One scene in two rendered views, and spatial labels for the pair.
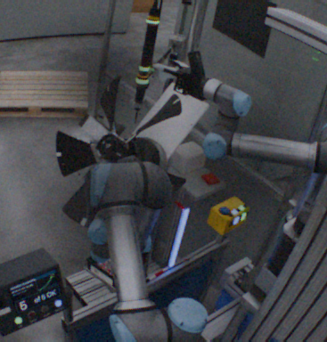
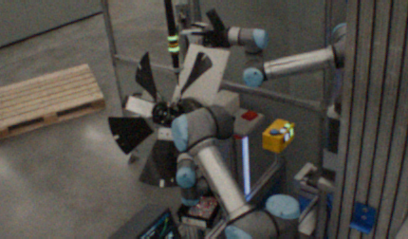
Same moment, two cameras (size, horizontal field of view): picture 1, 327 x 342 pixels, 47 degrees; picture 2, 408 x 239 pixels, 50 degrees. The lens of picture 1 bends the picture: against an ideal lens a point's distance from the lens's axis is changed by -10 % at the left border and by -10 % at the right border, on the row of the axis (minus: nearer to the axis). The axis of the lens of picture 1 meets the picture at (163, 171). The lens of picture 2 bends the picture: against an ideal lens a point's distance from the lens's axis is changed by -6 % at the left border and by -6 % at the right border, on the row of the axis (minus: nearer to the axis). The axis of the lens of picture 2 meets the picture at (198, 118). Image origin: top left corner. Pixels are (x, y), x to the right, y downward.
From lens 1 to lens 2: 53 cm
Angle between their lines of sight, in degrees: 4
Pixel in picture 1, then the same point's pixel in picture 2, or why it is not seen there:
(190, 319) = (286, 208)
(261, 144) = (287, 63)
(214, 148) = (253, 79)
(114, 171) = (190, 119)
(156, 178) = (221, 114)
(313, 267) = (361, 129)
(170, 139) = (207, 91)
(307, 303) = (369, 158)
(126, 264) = (223, 182)
